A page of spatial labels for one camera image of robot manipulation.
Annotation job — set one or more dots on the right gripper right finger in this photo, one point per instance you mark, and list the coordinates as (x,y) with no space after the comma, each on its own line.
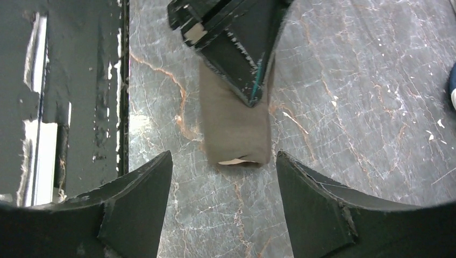
(328,219)

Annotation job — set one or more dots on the navy blue white-trimmed underwear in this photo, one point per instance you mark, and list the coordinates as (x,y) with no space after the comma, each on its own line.
(452,86)

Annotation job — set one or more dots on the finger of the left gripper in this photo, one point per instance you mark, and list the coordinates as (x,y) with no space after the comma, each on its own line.
(239,45)
(198,29)

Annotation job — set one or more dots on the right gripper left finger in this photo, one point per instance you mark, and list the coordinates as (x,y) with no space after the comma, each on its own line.
(122,218)

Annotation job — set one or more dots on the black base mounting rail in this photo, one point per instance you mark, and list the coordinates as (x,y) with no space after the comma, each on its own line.
(64,101)

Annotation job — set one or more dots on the olive boxer briefs beige waistband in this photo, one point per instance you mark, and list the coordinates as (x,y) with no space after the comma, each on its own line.
(233,133)

